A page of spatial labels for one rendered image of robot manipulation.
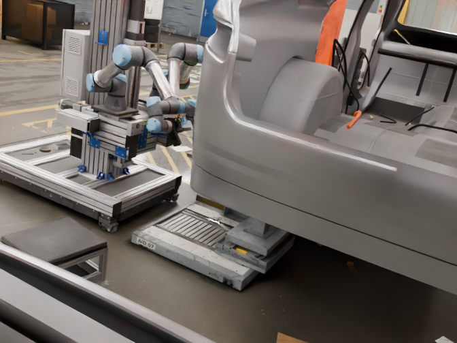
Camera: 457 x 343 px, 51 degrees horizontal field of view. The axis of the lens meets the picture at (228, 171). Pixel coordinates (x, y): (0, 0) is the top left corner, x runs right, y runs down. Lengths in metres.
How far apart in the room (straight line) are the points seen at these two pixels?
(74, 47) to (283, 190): 2.20
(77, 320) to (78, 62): 3.27
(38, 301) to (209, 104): 1.61
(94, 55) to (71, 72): 0.23
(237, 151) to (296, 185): 0.27
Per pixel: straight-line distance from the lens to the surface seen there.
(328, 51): 5.33
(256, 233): 3.17
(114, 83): 3.24
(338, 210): 1.82
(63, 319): 0.42
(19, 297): 0.44
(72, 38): 3.66
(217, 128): 1.95
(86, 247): 2.57
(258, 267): 3.03
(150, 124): 2.61
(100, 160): 3.69
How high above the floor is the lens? 1.62
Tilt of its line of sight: 19 degrees down
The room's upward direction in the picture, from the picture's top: 10 degrees clockwise
